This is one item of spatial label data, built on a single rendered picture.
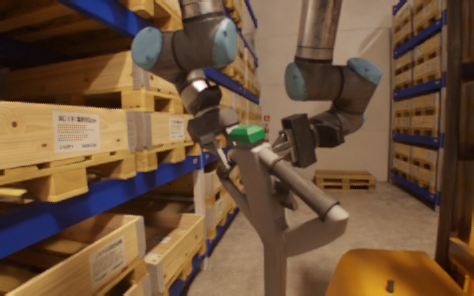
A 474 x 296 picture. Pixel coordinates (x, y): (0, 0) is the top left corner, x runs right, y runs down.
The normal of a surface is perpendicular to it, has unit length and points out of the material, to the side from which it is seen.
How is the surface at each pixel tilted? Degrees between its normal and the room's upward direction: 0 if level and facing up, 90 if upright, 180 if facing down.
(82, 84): 90
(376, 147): 90
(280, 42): 90
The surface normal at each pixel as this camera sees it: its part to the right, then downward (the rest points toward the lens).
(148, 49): -0.43, -0.06
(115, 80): -0.24, 0.10
